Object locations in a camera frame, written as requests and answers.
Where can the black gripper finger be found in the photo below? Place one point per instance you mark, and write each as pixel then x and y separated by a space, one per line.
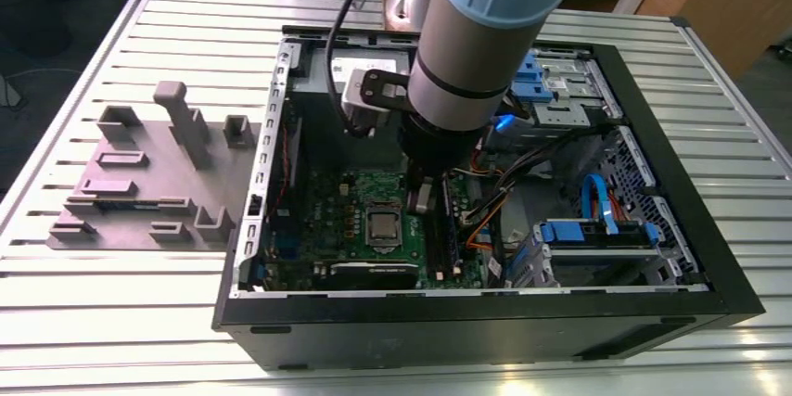
pixel 423 196

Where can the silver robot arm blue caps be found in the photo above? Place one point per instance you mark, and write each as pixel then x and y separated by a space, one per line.
pixel 470 67

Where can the black RAM slot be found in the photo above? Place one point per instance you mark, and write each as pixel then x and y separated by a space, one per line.
pixel 438 252
pixel 453 238

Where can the green motherboard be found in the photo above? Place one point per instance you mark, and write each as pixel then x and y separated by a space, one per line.
pixel 338 247

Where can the black graphics card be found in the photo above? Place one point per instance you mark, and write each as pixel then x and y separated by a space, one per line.
pixel 371 275

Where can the blue plastic drive latch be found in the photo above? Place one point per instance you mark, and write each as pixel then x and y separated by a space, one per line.
pixel 535 92
pixel 534 69

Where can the grey power supply unit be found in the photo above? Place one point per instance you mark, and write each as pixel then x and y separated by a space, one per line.
pixel 315 127

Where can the grey metal disk bay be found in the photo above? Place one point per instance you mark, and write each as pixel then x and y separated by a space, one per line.
pixel 570 118
pixel 601 252

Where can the hard disk in blue carrier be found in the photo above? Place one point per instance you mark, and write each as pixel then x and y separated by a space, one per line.
pixel 565 232

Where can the black PC case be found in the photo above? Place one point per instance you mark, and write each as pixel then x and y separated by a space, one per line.
pixel 434 322

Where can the blue VGA port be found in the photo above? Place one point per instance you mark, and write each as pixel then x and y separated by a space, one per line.
pixel 261 273

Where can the grey parts rack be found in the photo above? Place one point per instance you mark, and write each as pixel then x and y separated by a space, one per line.
pixel 161 182

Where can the RAM stick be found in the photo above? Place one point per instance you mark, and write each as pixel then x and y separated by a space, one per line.
pixel 133 206

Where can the wooden cabinet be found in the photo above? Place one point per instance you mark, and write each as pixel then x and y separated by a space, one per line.
pixel 730 6

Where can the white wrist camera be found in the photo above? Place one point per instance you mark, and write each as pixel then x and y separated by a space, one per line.
pixel 503 124
pixel 357 90

